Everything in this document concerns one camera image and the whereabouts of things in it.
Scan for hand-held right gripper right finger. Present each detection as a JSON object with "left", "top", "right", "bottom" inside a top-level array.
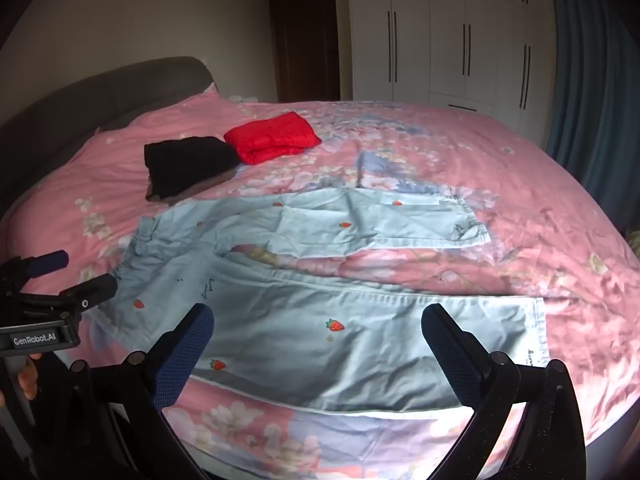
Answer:
[{"left": 421, "top": 302, "right": 588, "bottom": 480}]

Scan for grey upholstered headboard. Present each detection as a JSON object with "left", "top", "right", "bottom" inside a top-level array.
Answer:
[{"left": 0, "top": 56, "right": 217, "bottom": 221}]

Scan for person's left hand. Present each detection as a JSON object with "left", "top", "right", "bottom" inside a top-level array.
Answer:
[{"left": 0, "top": 352, "right": 44, "bottom": 408}]

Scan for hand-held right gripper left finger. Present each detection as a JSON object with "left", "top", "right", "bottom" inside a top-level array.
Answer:
[{"left": 67, "top": 302, "right": 221, "bottom": 480}]

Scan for blue curtain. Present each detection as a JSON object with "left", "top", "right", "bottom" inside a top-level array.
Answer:
[{"left": 544, "top": 0, "right": 640, "bottom": 231}]

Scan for dark brown door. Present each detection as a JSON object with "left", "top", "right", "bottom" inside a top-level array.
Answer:
[{"left": 267, "top": 0, "right": 342, "bottom": 103}]

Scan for white wardrobe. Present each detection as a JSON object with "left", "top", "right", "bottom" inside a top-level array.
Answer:
[{"left": 345, "top": 0, "right": 556, "bottom": 146}]

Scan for light blue jeans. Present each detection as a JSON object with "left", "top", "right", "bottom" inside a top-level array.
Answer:
[{"left": 112, "top": 186, "right": 549, "bottom": 413}]

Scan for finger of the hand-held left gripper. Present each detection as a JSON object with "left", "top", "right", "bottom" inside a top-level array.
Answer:
[
  {"left": 59, "top": 273, "right": 119, "bottom": 312},
  {"left": 27, "top": 250, "right": 71, "bottom": 278}
]

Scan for red folded garment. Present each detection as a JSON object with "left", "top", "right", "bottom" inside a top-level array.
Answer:
[{"left": 223, "top": 111, "right": 322, "bottom": 165}]

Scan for black folded garment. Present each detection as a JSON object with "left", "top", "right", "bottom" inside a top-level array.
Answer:
[{"left": 144, "top": 136, "right": 241, "bottom": 200}]

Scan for pink floral bedspread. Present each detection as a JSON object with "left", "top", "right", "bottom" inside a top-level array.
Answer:
[{"left": 0, "top": 87, "right": 640, "bottom": 480}]

